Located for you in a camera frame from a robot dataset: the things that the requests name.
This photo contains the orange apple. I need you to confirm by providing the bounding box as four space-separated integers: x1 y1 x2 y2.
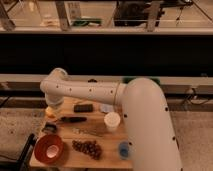
45 107 56 119

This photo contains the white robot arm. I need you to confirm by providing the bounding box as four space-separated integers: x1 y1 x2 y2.
40 68 183 171

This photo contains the red bowl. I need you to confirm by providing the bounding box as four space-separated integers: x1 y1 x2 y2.
34 134 63 164

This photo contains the small black clip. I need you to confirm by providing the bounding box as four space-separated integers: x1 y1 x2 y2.
43 123 57 133

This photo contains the black rectangular block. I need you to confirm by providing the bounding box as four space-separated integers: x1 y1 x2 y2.
74 104 93 113

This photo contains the metal key tool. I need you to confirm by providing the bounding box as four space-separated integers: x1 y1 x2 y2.
73 128 102 137

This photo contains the small metal cup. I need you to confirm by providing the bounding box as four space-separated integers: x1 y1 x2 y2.
88 79 97 83

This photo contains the bunch of dark grapes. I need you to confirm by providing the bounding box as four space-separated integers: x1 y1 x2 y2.
72 140 102 160

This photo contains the white cup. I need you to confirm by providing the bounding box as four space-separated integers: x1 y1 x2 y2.
104 112 121 132

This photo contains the black chair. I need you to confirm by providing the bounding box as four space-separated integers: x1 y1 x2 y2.
0 134 36 171

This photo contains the green plastic tray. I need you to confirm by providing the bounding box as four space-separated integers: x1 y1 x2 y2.
122 77 160 85

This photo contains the blue cup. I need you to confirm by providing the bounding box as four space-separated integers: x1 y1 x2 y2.
118 141 129 160

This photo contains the black handled tool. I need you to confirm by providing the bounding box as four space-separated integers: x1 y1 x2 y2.
60 117 87 123

